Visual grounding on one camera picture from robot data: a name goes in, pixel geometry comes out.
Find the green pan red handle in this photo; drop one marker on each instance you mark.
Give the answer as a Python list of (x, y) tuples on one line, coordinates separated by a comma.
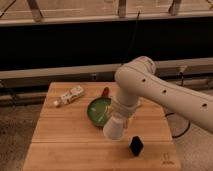
[(97, 109)]

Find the black diamond-shaped object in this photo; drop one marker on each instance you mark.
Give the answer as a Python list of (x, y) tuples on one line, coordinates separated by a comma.
[(136, 145)]

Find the white ceramic cup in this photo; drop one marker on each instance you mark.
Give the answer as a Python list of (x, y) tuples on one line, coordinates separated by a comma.
[(114, 128)]

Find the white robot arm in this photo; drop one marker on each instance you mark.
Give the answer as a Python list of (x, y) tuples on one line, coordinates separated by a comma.
[(137, 79)]

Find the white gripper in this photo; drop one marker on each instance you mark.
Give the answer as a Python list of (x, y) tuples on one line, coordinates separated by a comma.
[(122, 111)]

